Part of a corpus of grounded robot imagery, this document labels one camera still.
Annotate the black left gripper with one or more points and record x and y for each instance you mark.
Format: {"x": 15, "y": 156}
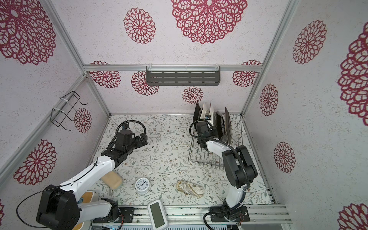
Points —
{"x": 140, "y": 143}

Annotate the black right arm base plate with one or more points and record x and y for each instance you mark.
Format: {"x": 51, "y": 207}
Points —
{"x": 238, "y": 215}

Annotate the black plate yellow rim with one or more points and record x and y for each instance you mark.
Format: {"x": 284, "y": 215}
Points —
{"x": 228, "y": 127}

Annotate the small white alarm clock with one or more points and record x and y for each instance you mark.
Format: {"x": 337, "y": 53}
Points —
{"x": 142, "y": 185}

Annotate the black wire wall basket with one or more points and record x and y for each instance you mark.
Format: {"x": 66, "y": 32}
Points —
{"x": 68, "y": 104}

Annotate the black round plate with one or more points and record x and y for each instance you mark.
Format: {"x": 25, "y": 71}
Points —
{"x": 220, "y": 125}

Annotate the yellow sponge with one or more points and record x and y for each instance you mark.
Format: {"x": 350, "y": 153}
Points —
{"x": 112, "y": 180}

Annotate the grey wall shelf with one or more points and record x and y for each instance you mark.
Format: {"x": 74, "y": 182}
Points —
{"x": 183, "y": 76}

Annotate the white digital scale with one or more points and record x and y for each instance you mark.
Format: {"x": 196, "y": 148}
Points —
{"x": 157, "y": 214}

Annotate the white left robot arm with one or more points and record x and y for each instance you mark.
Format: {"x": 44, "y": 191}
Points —
{"x": 59, "y": 208}

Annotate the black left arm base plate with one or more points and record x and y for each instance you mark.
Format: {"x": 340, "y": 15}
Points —
{"x": 117, "y": 215}

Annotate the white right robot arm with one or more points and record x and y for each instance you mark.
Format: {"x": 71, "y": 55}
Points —
{"x": 239, "y": 167}

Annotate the white square plate black rim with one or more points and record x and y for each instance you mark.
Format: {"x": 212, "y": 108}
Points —
{"x": 211, "y": 115}

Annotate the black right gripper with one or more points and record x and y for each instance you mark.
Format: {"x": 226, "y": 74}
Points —
{"x": 214, "y": 132}

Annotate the chrome wire dish rack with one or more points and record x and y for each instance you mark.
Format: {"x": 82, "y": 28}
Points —
{"x": 209, "y": 152}

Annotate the clear plastic bag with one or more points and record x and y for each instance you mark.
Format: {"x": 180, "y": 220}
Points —
{"x": 190, "y": 188}

